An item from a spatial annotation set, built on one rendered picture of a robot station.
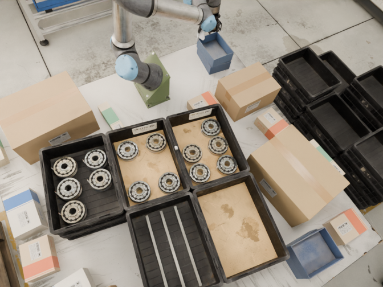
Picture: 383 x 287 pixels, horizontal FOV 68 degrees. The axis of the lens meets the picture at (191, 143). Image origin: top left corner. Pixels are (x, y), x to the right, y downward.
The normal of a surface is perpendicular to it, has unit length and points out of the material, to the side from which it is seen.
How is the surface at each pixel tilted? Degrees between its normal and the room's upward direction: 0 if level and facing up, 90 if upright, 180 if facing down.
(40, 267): 0
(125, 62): 45
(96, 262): 0
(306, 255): 0
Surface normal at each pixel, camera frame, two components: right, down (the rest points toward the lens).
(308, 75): 0.08, -0.43
